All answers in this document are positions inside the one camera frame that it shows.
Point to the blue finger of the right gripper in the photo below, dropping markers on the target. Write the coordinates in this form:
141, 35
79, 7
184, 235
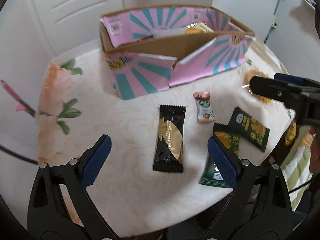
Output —
271, 88
288, 78

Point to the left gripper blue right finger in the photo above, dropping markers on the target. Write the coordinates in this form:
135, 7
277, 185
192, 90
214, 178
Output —
226, 161

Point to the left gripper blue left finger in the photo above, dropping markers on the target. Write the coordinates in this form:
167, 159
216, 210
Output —
93, 159

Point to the dark green cracker packet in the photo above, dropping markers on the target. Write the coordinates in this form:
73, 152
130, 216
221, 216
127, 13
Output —
211, 175
249, 128

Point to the clear bag yellow pastry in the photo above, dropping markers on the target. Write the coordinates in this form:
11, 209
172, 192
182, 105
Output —
256, 83

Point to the small pink white snack packet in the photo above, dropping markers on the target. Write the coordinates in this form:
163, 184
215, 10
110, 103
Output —
204, 108

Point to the black gold snack bar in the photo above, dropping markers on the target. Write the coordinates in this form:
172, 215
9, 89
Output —
169, 146

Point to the orange white cake snack bag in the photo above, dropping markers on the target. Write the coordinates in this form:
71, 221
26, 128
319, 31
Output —
196, 28

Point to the white plastic snack packet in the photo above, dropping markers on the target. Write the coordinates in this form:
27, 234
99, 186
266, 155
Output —
168, 32

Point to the white bedroom door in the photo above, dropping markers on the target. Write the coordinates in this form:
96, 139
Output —
66, 24

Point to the floral white tablecloth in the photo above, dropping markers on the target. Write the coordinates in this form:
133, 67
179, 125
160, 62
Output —
76, 109

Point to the white wardrobe door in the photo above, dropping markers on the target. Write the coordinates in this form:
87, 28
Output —
258, 15

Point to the black curved metal rack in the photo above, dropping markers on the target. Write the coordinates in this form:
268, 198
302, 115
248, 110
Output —
18, 156

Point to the pink lined cardboard box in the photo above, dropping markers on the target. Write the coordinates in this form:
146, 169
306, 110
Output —
157, 64

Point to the pink mop handle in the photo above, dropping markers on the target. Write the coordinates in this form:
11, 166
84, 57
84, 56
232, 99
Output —
22, 105

